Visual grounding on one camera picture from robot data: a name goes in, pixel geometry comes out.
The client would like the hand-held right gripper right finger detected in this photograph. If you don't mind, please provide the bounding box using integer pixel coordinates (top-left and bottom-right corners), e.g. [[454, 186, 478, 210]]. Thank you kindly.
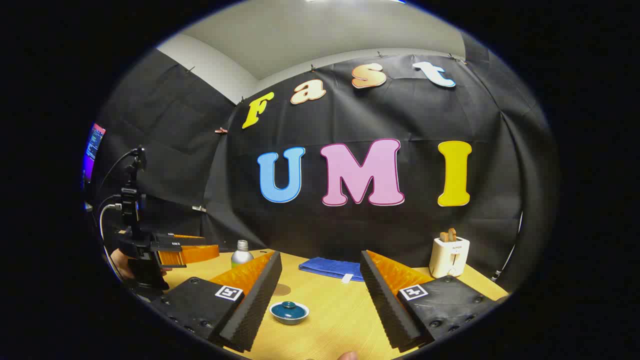
[[360, 250, 510, 353]]

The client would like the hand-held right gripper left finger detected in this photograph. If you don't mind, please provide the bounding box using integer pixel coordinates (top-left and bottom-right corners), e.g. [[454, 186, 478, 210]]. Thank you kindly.
[[150, 251, 283, 353]]

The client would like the silver green water bottle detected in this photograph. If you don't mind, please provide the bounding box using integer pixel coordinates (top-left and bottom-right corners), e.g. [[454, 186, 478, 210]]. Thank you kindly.
[[231, 240, 255, 268]]

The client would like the blue folded towel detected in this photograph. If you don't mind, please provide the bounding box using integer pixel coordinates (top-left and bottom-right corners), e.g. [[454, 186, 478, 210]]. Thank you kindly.
[[298, 257, 366, 285]]

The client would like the white toaster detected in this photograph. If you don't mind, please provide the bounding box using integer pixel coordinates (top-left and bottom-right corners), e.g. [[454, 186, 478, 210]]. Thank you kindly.
[[429, 236, 471, 279]]

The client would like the computer monitor screen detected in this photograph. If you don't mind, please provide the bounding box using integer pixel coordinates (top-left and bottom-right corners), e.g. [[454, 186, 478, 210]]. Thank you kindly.
[[82, 123, 107, 188]]

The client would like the black backdrop cloth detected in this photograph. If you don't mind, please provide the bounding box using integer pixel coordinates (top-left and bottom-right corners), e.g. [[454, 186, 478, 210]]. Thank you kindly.
[[87, 47, 558, 296]]

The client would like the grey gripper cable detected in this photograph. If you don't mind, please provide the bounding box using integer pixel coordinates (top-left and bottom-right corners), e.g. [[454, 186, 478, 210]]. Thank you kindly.
[[99, 202, 122, 261]]

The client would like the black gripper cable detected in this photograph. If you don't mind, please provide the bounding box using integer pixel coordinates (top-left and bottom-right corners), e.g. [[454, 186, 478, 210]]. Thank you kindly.
[[97, 149, 137, 201]]

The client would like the white hanging cable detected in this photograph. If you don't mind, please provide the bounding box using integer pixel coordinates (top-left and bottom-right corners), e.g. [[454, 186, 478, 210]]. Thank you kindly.
[[492, 210, 523, 282]]

